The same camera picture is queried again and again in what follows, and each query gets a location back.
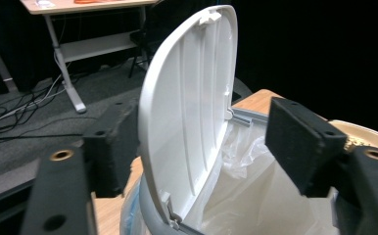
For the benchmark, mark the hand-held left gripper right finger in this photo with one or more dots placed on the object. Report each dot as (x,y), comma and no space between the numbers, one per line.
(304,143)

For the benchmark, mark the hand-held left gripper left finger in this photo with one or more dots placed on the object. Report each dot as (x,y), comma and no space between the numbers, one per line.
(63,192)

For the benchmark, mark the beige strainer container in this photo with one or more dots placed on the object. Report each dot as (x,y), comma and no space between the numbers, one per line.
(363,137)

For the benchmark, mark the white and blue pedal bin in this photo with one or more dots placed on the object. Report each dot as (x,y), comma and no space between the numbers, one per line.
(183,107)

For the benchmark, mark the white plastic bin liner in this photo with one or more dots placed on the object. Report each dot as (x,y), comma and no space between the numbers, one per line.
(259,196)

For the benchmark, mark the white-framed desk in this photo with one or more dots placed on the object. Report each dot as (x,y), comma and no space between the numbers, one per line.
(69,84)

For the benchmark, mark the black chair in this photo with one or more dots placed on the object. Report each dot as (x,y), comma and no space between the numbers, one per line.
(141,45)

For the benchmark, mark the white object on desk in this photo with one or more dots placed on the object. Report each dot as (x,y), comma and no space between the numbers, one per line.
(45,3)

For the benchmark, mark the orange object on desk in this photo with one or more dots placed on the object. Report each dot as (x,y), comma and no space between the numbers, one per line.
(92,1)

